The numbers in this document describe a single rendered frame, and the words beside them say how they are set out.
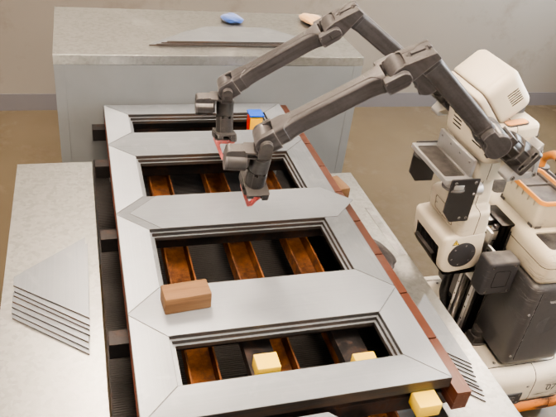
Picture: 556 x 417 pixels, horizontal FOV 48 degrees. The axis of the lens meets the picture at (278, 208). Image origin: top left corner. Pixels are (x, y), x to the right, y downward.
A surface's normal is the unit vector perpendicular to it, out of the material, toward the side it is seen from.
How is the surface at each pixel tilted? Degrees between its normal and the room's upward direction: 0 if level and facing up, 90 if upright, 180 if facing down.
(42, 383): 0
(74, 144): 90
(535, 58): 90
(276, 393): 0
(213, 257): 0
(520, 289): 90
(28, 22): 90
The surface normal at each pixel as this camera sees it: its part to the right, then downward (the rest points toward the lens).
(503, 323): -0.96, 0.05
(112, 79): 0.27, 0.56
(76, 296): 0.11, -0.83
